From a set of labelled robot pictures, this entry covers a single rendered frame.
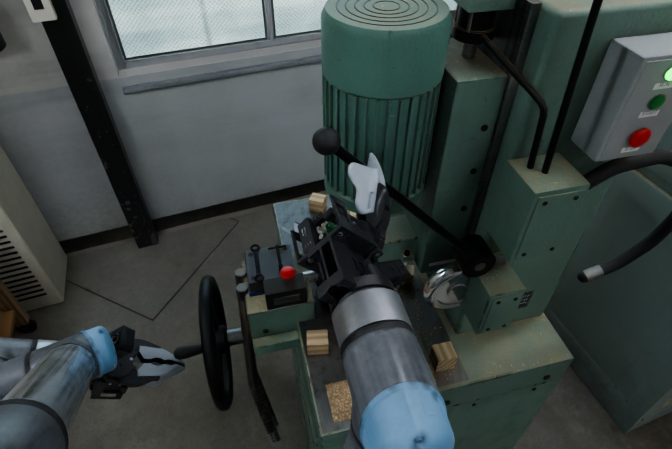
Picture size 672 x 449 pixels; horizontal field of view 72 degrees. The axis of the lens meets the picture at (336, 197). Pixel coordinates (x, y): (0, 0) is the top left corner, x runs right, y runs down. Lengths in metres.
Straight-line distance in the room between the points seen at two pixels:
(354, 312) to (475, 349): 0.68
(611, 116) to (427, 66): 0.26
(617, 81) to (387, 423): 0.52
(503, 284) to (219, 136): 1.63
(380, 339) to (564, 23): 0.44
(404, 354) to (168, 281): 1.95
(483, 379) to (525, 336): 0.15
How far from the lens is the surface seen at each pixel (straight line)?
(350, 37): 0.60
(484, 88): 0.70
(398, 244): 0.90
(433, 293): 0.88
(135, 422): 2.00
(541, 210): 0.73
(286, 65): 2.11
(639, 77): 0.70
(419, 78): 0.63
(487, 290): 0.84
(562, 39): 0.68
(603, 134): 0.74
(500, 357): 1.11
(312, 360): 0.94
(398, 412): 0.41
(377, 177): 0.58
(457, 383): 1.06
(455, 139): 0.73
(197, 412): 1.94
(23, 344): 0.96
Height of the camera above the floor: 1.73
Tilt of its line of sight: 42 degrees down
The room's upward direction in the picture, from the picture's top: straight up
